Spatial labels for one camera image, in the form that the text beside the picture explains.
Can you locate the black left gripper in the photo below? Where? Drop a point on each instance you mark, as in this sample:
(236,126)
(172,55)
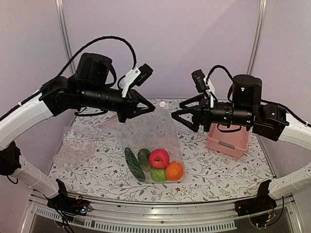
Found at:
(130,110)

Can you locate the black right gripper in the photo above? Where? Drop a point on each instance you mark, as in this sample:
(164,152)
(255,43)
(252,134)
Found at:
(203,108)

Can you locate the clear zip top bag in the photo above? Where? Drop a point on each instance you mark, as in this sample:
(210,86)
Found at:
(155,130)

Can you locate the green yellow toy mango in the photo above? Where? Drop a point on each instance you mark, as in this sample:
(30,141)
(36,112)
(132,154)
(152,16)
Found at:
(143,159)

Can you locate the red toy apple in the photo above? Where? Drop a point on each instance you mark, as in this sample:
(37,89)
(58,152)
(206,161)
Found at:
(159,159)

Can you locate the orange toy fruit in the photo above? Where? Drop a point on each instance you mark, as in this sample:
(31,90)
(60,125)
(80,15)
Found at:
(174,171)

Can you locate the dark green toy cucumber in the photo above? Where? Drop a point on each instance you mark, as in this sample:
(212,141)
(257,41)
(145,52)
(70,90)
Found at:
(134,165)

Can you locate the green toy apple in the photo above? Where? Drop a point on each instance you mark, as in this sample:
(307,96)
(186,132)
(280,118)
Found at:
(158,175)

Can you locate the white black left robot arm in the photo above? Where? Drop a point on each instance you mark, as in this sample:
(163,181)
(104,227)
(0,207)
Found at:
(94,84)

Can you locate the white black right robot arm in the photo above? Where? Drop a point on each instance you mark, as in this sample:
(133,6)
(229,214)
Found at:
(245,108)

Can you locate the pink perforated plastic basket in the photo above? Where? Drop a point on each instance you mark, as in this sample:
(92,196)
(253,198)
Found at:
(234,144)

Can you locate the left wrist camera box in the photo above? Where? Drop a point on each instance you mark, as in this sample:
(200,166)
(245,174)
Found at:
(145,72)

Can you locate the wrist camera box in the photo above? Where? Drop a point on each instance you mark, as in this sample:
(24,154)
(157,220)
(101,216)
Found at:
(145,72)
(198,78)

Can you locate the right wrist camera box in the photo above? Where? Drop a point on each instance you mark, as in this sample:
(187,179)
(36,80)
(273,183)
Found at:
(198,78)

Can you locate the aluminium front frame rail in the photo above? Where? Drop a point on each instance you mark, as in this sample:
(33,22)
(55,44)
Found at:
(122,216)

